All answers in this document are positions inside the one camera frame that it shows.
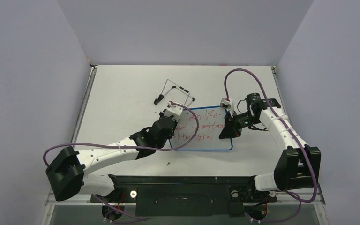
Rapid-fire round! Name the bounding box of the blue framed whiteboard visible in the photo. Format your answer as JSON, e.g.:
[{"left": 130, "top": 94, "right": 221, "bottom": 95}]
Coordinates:
[{"left": 169, "top": 106, "right": 233, "bottom": 151}]

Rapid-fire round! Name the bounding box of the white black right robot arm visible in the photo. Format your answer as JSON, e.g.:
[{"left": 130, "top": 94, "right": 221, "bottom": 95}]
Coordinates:
[{"left": 219, "top": 93, "right": 321, "bottom": 200}]

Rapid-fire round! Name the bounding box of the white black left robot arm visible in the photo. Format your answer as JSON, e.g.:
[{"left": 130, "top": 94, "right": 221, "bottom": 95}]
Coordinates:
[{"left": 46, "top": 113, "right": 180, "bottom": 201}]

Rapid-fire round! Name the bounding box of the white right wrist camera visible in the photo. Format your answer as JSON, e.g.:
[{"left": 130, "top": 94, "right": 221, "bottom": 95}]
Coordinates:
[{"left": 219, "top": 98, "right": 234, "bottom": 116}]

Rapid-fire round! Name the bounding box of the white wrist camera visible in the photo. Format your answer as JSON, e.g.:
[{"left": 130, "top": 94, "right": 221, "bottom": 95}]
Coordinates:
[
  {"left": 219, "top": 98, "right": 234, "bottom": 116},
  {"left": 163, "top": 101, "right": 183, "bottom": 122}
]

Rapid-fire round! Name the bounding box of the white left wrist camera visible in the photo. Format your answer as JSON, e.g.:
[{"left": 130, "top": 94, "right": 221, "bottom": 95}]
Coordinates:
[{"left": 163, "top": 101, "right": 183, "bottom": 122}]

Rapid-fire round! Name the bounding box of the wire whiteboard stand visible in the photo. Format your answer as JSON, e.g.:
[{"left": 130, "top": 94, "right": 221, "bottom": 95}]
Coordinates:
[{"left": 153, "top": 79, "right": 195, "bottom": 107}]

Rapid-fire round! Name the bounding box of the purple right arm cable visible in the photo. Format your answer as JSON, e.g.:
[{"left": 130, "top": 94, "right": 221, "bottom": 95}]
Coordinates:
[{"left": 224, "top": 68, "right": 319, "bottom": 204}]

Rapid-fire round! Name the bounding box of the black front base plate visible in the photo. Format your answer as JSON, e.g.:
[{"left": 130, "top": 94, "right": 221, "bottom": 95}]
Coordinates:
[{"left": 90, "top": 175, "right": 277, "bottom": 217}]

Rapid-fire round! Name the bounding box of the aluminium table edge rail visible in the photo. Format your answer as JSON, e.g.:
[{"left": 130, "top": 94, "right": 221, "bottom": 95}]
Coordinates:
[{"left": 71, "top": 65, "right": 98, "bottom": 142}]

